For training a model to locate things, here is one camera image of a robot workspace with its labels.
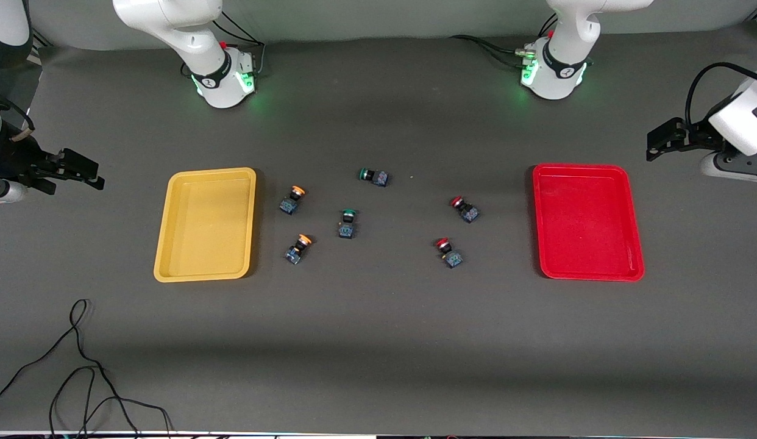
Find black left base cable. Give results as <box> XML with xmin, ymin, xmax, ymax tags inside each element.
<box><xmin>449</xmin><ymin>35</ymin><xmax>531</xmax><ymax>68</ymax></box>

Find yellow plastic tray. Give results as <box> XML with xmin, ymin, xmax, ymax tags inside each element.
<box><xmin>154</xmin><ymin>167</ymin><xmax>257</xmax><ymax>283</ymax></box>

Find yellow push button switch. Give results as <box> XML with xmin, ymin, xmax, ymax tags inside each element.
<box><xmin>279</xmin><ymin>186</ymin><xmax>307</xmax><ymax>215</ymax></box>
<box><xmin>285</xmin><ymin>234</ymin><xmax>313</xmax><ymax>265</ymax></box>

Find red push button switch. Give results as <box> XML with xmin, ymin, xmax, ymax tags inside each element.
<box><xmin>436</xmin><ymin>238</ymin><xmax>465</xmax><ymax>269</ymax></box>
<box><xmin>450</xmin><ymin>196</ymin><xmax>480</xmax><ymax>224</ymax></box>

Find thin black loose cable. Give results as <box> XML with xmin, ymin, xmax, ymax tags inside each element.
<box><xmin>0</xmin><ymin>299</ymin><xmax>173</xmax><ymax>439</ymax></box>

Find black right base cables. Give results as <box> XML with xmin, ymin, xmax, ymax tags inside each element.
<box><xmin>211</xmin><ymin>11</ymin><xmax>266</xmax><ymax>77</ymax></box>

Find red plastic tray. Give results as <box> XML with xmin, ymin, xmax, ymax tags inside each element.
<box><xmin>532</xmin><ymin>163</ymin><xmax>645</xmax><ymax>282</ymax></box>

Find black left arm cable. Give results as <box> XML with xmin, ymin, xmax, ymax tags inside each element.
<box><xmin>685</xmin><ymin>61</ymin><xmax>757</xmax><ymax>129</ymax></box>

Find dark grey table mat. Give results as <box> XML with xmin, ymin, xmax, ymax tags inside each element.
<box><xmin>0</xmin><ymin>27</ymin><xmax>757</xmax><ymax>435</ymax></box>

